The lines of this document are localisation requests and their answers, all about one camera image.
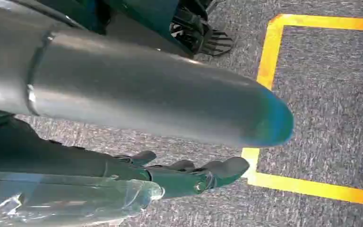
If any black robot foot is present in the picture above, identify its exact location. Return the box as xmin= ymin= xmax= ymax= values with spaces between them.
xmin=169 ymin=0 xmax=236 ymax=58

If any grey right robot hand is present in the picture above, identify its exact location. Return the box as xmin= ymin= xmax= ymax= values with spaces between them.
xmin=0 ymin=0 xmax=295 ymax=200

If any yellow floor tape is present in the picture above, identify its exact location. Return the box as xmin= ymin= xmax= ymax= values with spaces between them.
xmin=241 ymin=13 xmax=363 ymax=208

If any dark robot leg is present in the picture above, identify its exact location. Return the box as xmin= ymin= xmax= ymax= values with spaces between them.
xmin=37 ymin=0 xmax=201 ymax=58

